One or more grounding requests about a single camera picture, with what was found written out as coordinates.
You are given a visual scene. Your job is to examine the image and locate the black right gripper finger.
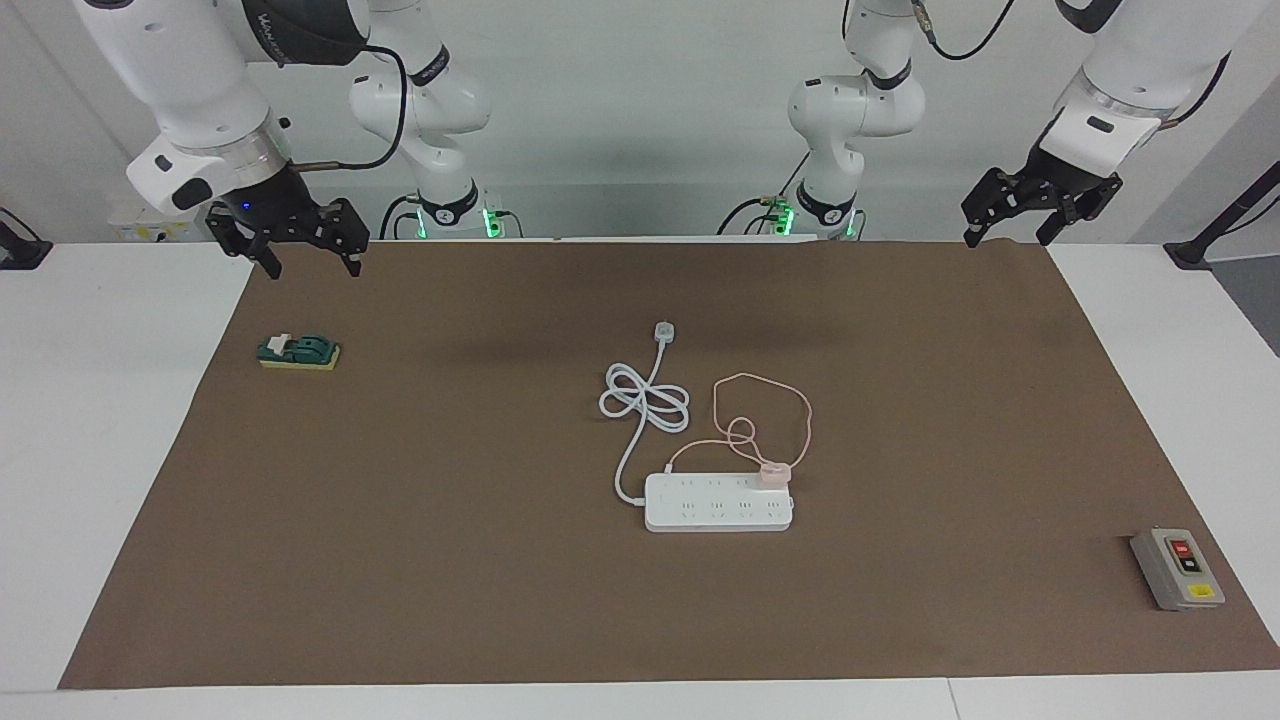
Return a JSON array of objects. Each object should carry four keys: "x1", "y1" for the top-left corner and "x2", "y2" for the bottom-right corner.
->
[
  {"x1": 315, "y1": 198, "x2": 369, "y2": 278},
  {"x1": 207, "y1": 205, "x2": 283, "y2": 279}
]

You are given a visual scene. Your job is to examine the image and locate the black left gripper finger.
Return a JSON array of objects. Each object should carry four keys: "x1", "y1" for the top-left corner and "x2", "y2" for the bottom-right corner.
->
[
  {"x1": 1037, "y1": 195, "x2": 1101, "y2": 246},
  {"x1": 962, "y1": 168, "x2": 1031, "y2": 246}
]

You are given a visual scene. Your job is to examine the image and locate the pink charging cable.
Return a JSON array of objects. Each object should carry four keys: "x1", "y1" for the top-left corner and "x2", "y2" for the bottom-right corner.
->
[{"x1": 664, "y1": 373, "x2": 813, "y2": 473}]

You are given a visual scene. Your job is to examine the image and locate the white power strip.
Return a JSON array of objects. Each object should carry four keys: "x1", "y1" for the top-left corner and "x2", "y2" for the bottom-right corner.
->
[{"x1": 643, "y1": 472, "x2": 795, "y2": 534}]

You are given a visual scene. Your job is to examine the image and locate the black slanted stand pole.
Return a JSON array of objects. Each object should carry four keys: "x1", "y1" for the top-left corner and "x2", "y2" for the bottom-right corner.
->
[{"x1": 1163, "y1": 160, "x2": 1280, "y2": 271}]

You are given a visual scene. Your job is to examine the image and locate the black stand base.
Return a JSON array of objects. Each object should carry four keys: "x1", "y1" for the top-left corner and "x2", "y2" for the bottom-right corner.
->
[{"x1": 0, "y1": 207, "x2": 53, "y2": 271}]

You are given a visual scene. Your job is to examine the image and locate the brown table mat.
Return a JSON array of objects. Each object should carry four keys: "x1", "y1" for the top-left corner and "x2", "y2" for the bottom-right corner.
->
[{"x1": 58, "y1": 238, "x2": 1280, "y2": 691}]

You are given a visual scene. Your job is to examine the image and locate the black right arm base cable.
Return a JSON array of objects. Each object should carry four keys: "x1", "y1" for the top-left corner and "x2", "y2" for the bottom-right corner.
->
[{"x1": 379, "y1": 194, "x2": 421, "y2": 241}]

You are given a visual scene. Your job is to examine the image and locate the black arm base cable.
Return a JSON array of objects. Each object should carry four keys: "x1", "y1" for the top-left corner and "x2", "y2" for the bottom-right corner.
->
[
  {"x1": 716, "y1": 195, "x2": 801, "y2": 237},
  {"x1": 379, "y1": 194, "x2": 421, "y2": 241}
]

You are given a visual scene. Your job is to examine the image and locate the white wall outlet box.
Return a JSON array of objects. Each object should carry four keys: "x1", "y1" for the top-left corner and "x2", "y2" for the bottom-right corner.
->
[{"x1": 108, "y1": 205, "x2": 216, "y2": 243}]

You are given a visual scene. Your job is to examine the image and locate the green knife switch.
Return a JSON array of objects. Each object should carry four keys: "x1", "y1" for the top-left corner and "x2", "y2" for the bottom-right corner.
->
[{"x1": 256, "y1": 333, "x2": 342, "y2": 373}]

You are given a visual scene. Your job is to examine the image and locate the black left arm base cable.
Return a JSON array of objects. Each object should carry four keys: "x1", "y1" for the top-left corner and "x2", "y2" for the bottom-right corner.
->
[{"x1": 716, "y1": 195, "x2": 801, "y2": 237}]

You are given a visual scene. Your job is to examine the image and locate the white power strip cord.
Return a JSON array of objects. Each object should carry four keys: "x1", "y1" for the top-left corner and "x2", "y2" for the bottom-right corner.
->
[{"x1": 598, "y1": 320, "x2": 691, "y2": 506}]

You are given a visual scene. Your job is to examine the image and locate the grey on-off switch box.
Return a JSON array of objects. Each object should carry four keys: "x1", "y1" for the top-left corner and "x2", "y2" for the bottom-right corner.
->
[{"x1": 1130, "y1": 527, "x2": 1227, "y2": 613}]

